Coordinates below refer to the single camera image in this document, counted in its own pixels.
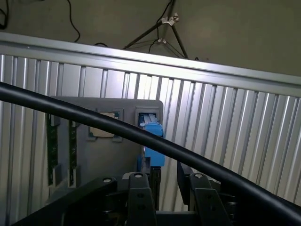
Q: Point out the black tripod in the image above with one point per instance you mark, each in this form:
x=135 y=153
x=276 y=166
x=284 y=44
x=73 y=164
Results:
x=175 y=30

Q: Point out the blue plastic connector block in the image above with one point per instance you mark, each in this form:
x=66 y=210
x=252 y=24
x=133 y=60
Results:
x=152 y=131

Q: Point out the silver CPU chip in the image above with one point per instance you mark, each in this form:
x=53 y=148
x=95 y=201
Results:
x=98 y=131

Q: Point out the aluminium table frame rail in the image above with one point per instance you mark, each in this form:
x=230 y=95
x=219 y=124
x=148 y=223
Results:
x=150 y=63

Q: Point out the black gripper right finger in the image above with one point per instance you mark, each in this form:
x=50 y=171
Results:
x=204 y=202

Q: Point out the green RAM stick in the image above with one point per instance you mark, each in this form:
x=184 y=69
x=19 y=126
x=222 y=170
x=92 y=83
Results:
x=73 y=150
x=53 y=150

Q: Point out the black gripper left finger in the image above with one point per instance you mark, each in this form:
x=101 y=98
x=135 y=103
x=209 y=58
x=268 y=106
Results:
x=140 y=200

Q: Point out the grey parts rack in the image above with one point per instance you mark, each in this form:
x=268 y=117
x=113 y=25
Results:
x=94 y=155

